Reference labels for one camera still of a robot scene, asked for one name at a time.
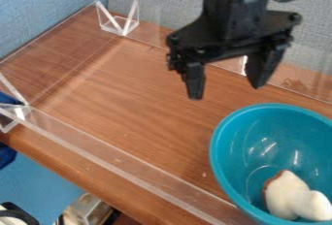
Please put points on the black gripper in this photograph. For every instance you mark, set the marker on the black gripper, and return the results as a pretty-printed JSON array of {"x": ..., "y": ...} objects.
[{"x": 196, "y": 43}]

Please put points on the white and orange toy mushroom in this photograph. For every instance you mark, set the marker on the white and orange toy mushroom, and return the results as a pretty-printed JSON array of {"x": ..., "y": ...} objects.
[{"x": 291, "y": 199}]

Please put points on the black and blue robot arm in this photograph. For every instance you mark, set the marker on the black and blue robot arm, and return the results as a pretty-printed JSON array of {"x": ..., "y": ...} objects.
[{"x": 234, "y": 28}]

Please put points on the blue plastic bowl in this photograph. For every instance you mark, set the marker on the blue plastic bowl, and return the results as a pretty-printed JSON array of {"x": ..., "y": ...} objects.
[{"x": 262, "y": 140}]

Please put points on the clear acrylic table barrier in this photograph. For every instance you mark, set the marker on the clear acrylic table barrier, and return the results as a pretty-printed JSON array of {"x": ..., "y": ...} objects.
[{"x": 115, "y": 126}]

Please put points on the dark blue object at left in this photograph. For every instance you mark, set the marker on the dark blue object at left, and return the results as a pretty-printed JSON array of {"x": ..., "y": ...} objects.
[{"x": 9, "y": 103}]

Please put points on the black and white wheel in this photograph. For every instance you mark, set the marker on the black and white wheel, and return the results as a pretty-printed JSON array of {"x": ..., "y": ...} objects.
[{"x": 13, "y": 215}]

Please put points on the clear acrylic corner bracket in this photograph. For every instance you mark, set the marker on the clear acrylic corner bracket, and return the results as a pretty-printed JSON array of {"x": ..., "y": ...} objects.
[{"x": 120, "y": 25}]

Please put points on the clear acrylic left bracket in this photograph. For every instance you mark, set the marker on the clear acrylic left bracket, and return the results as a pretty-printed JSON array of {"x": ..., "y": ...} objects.
[{"x": 15, "y": 108}]

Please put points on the metal frame under table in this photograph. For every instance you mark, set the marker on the metal frame under table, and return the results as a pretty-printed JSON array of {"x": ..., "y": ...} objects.
[{"x": 86, "y": 211}]

